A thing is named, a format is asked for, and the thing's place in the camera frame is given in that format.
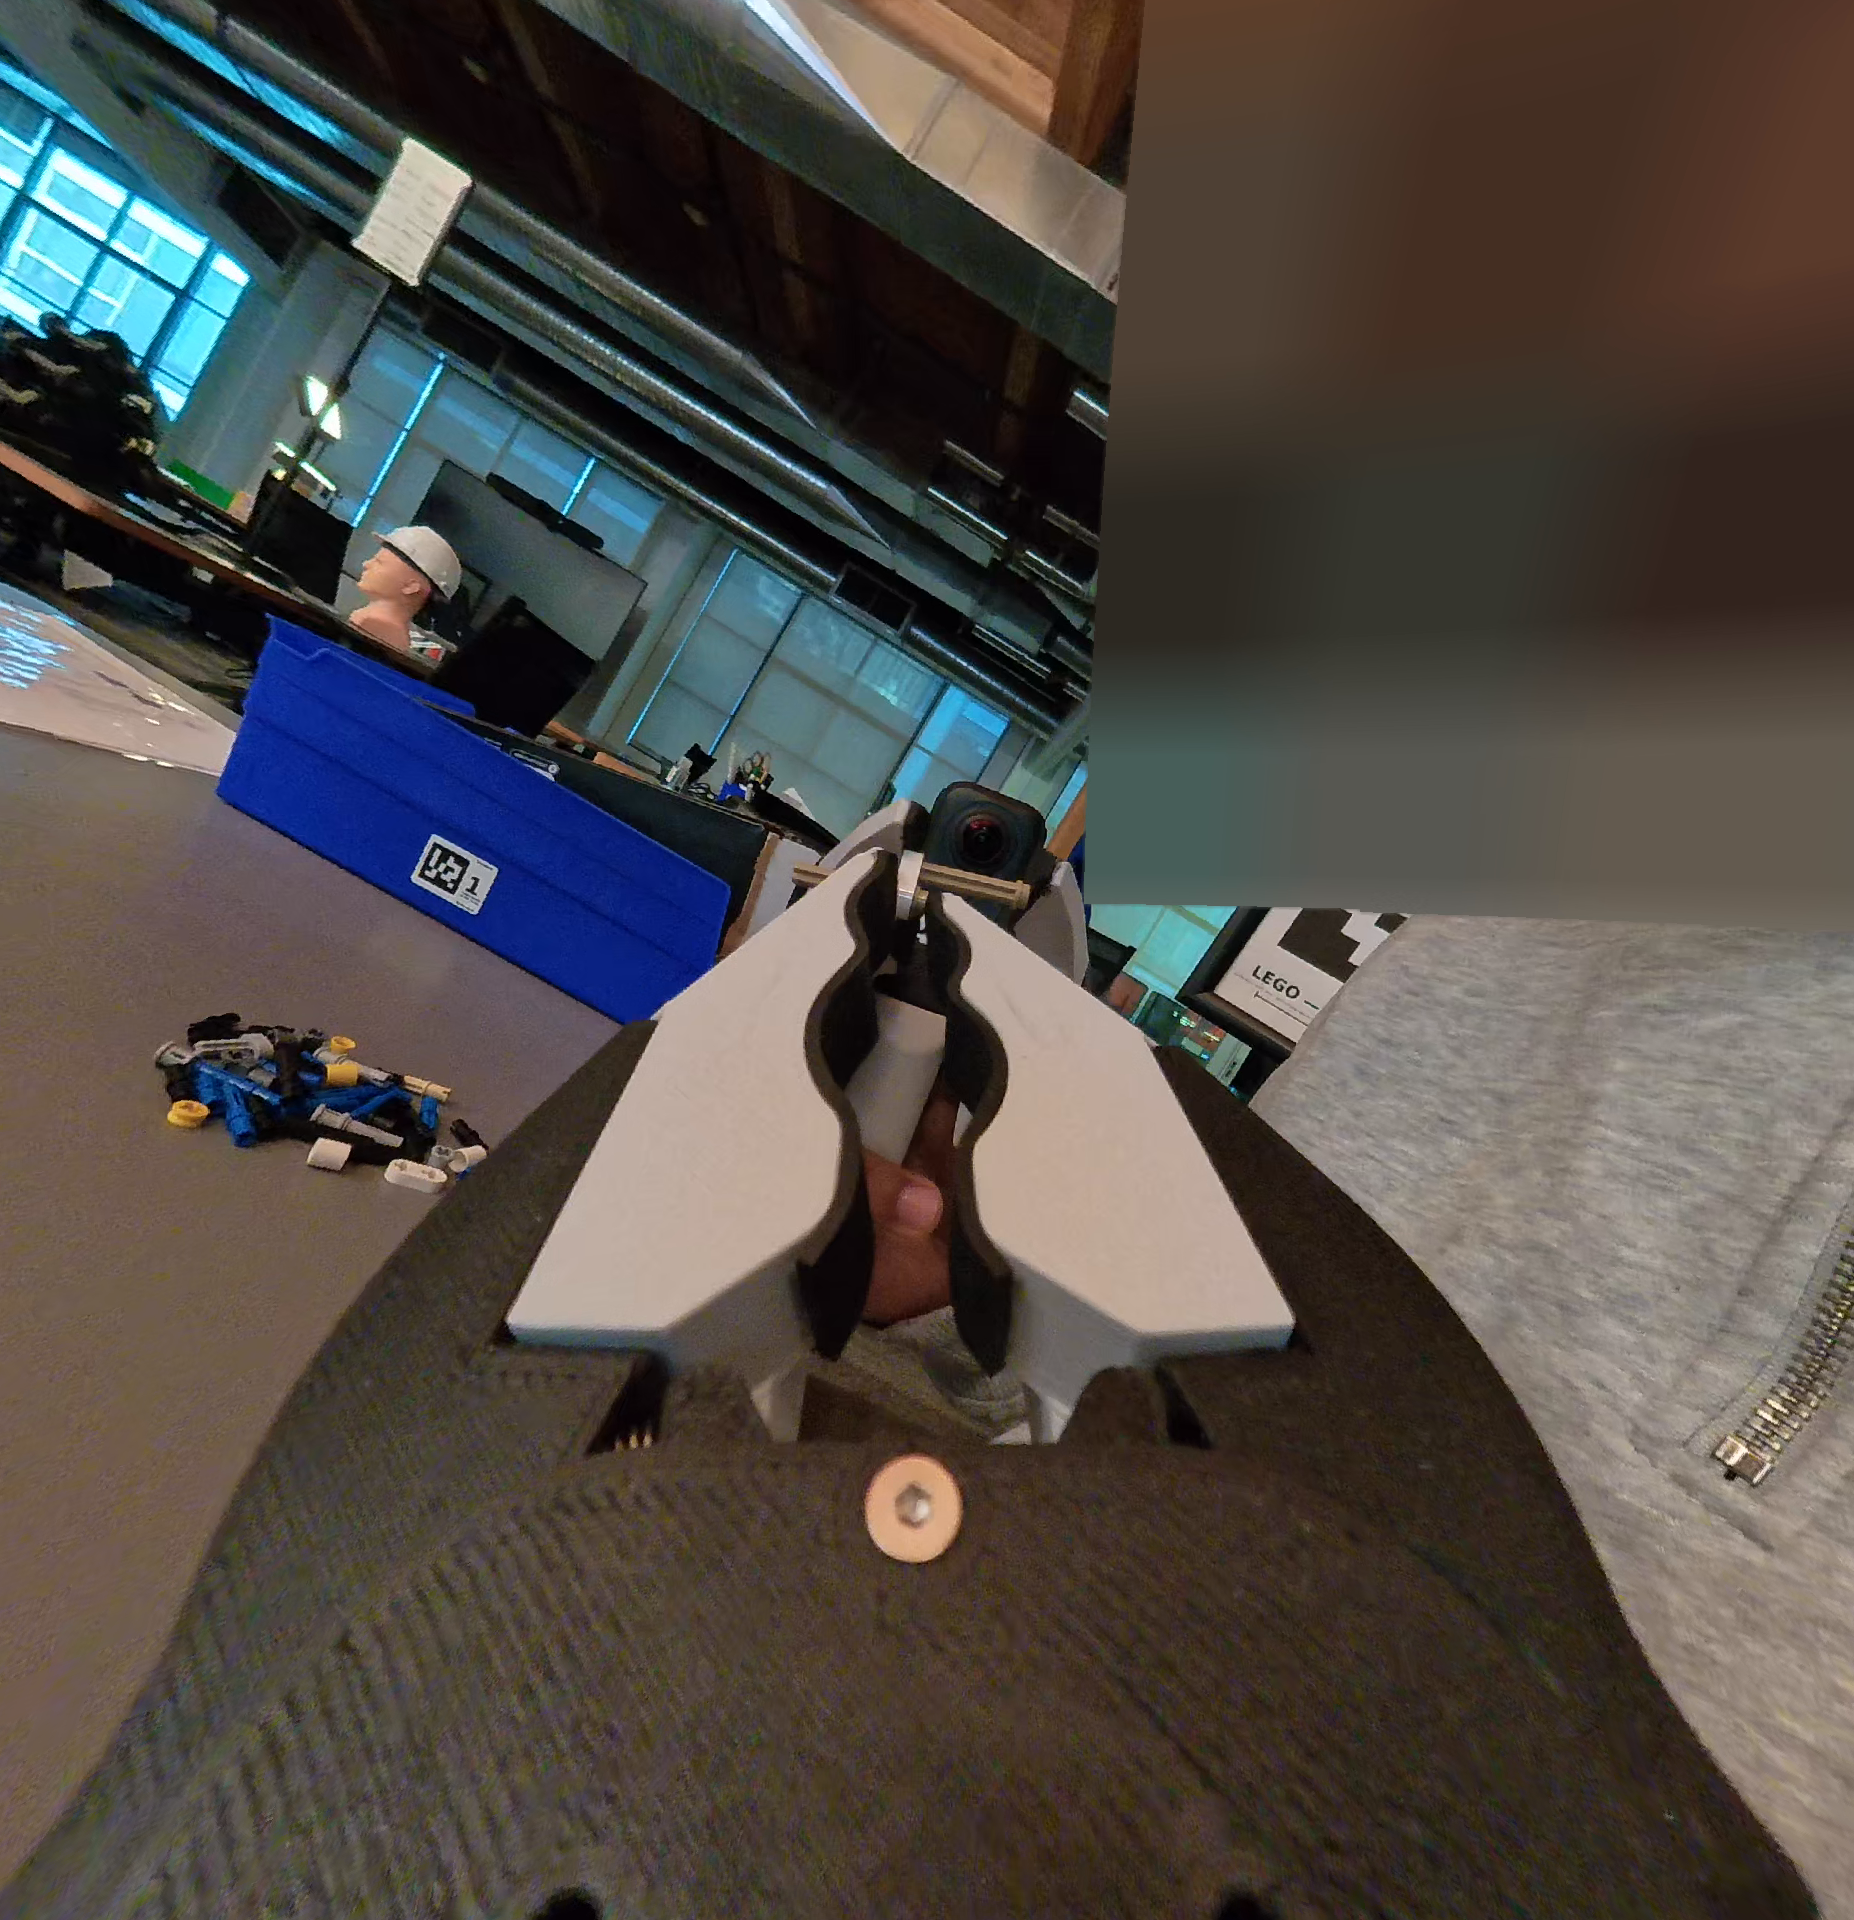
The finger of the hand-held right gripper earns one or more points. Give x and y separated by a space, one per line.
890 839
1060 929

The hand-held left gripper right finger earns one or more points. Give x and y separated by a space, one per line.
1122 1200

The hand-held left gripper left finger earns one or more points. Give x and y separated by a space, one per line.
688 1185

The tan lego axle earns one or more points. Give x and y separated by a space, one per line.
987 886

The grey lego bush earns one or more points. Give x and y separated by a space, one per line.
909 900

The person's right forearm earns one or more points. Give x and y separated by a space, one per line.
928 1372

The heap of small lego pins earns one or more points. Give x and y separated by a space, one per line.
313 1102

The person's right hand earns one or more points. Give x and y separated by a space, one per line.
913 1245

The framed black white poster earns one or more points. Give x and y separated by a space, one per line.
1288 976

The person's grey hoodie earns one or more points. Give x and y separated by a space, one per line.
1541 1200

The blue plastic bin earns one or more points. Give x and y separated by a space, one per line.
344 764

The white hard hat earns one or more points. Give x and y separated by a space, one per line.
424 555

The mannequin head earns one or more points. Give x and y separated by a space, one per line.
388 608

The black computer monitor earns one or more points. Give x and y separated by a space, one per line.
302 540

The standing lamp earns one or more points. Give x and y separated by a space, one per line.
323 412

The hanging white paper sign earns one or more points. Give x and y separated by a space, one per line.
414 210

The white instruction sheet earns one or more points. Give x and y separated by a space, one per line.
59 675

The long wooden desk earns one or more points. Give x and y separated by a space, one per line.
119 517

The large wall screen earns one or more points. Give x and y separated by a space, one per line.
569 555

